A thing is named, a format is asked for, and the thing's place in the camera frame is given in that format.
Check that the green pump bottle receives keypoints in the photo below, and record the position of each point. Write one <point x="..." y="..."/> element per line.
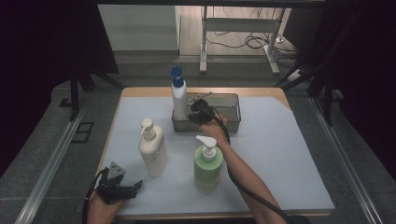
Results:
<point x="207" y="171"/>

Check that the light blue table mat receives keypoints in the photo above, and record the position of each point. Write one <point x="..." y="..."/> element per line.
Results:
<point x="274" y="155"/>

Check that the white cabinet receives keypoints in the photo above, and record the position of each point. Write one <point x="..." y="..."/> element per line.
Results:
<point x="140" y="28"/>

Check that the white power strip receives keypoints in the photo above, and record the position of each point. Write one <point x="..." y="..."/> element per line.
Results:
<point x="279" y="39"/>

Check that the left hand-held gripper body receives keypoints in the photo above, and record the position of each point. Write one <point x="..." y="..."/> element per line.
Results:
<point x="112" y="186"/>

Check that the white bottle with blue pump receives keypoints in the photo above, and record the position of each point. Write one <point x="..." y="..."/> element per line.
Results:
<point x="180" y="99"/>

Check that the aluminium rail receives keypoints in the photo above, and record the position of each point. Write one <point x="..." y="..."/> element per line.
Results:
<point x="46" y="174"/>
<point x="345" y="161"/>

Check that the white metal desk frame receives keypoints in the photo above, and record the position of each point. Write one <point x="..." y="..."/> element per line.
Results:
<point x="239" y="24"/>

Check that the person's right hand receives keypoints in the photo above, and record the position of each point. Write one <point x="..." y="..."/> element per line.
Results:
<point x="216" y="132"/>

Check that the black metal stand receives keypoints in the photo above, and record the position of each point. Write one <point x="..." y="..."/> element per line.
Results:
<point x="327" y="99"/>
<point x="74" y="93"/>

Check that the metal mesh basket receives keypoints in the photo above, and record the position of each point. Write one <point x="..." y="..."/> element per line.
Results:
<point x="229" y="124"/>

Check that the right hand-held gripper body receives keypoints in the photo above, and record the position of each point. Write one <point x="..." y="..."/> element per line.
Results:
<point x="204" y="113"/>

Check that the person's left hand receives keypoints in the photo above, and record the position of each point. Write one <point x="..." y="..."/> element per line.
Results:
<point x="101" y="208"/>

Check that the cream pump bottle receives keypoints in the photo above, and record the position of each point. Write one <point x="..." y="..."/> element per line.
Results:
<point x="154" y="155"/>

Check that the dark curtain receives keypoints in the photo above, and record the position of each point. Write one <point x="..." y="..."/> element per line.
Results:
<point x="37" y="62"/>
<point x="367" y="62"/>

